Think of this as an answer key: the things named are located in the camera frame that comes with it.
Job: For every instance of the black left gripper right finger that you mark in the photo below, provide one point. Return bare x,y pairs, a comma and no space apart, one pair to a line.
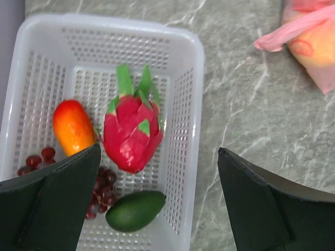
269,212

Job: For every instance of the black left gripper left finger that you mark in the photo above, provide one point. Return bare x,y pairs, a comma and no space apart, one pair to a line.
45,209

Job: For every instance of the dark red fake grapes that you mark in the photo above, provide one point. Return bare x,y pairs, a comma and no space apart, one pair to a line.
103,195

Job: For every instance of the green fake avocado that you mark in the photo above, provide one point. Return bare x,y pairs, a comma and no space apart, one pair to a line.
135,211

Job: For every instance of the orange fake mango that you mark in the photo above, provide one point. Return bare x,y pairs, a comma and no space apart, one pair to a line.
72,127

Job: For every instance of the red fake dragon fruit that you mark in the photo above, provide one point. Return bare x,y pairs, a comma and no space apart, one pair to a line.
132,125

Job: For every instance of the pink tied plastic bag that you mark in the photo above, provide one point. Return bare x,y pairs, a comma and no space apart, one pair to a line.
307,28

